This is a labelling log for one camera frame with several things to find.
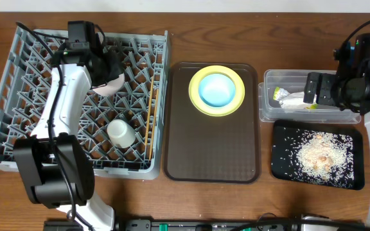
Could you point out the light blue bowl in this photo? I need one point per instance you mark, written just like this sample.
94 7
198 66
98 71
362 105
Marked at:
216 90

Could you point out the grey dishwasher rack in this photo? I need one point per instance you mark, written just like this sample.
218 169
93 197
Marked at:
25 84

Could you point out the brown serving tray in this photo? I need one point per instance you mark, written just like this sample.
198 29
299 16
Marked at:
203 148

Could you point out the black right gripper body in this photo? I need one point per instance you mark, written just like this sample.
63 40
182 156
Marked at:
331 92

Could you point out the white bowl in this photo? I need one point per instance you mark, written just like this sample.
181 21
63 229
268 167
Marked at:
111 87

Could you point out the white paper napkin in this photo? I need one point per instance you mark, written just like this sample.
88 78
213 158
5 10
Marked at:
294 101

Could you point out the black equipment bar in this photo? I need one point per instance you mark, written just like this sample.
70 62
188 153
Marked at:
263 223

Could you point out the wooden chopstick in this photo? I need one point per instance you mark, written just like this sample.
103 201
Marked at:
153 126
148 112

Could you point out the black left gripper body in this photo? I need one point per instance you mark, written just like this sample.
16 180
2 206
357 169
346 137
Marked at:
108 74

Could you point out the yellow plate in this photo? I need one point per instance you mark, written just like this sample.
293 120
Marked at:
216 111

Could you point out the clear plastic bin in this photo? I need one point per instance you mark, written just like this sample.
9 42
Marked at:
290 79

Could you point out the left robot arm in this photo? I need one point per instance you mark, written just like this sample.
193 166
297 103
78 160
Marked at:
52 164

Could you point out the black tray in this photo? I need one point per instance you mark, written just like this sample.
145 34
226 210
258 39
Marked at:
346 130

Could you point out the rice and food scraps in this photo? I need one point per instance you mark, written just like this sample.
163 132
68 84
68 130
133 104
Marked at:
319 158

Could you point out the white cup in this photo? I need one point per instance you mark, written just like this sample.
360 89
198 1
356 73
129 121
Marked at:
120 133

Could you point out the yellow green wrapper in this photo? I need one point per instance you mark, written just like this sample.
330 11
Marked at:
279 94

